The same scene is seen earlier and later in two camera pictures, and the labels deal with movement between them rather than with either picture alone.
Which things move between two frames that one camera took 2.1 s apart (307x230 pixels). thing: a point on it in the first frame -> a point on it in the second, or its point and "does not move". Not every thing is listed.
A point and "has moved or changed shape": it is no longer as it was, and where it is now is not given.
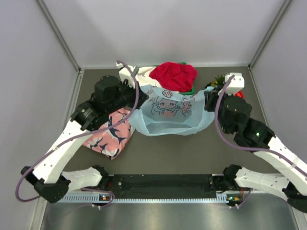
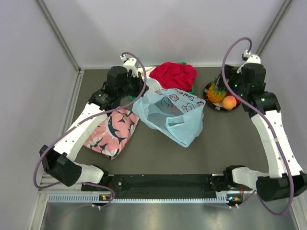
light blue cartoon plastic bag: [167, 112] has moved or changed shape
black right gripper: [210, 97] -> [230, 73]
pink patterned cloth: [109, 142] does not move
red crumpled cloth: [175, 76] does not move
